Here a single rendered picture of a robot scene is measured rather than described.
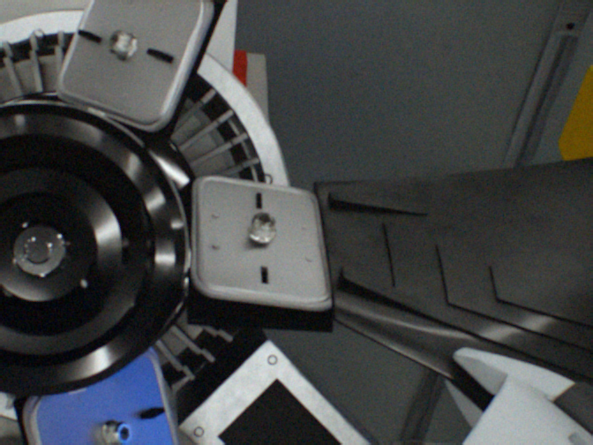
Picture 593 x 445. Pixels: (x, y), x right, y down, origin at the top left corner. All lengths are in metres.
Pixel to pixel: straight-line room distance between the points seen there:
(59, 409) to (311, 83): 0.87
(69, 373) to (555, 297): 0.23
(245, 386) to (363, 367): 1.11
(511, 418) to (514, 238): 0.13
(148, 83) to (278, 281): 0.11
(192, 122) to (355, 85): 0.72
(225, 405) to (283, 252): 0.14
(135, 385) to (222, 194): 0.10
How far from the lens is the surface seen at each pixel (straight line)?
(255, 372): 0.58
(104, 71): 0.49
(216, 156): 0.58
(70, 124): 0.41
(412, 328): 0.45
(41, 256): 0.41
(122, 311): 0.42
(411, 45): 1.27
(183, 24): 0.46
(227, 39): 0.70
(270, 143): 0.66
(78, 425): 0.48
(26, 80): 0.58
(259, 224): 0.46
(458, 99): 1.32
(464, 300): 0.47
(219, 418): 0.58
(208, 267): 0.45
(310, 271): 0.46
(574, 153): 0.92
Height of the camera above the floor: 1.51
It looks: 42 degrees down
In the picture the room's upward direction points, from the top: 11 degrees clockwise
